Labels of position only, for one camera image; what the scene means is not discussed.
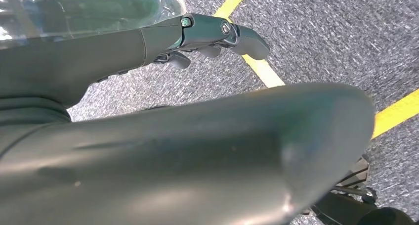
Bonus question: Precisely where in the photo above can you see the clear plastic film cover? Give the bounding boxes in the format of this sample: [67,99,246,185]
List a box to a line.
[0,0,187,49]

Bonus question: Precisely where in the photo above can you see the yellow floor tape rectangle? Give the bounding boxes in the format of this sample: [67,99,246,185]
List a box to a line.
[214,0,419,139]

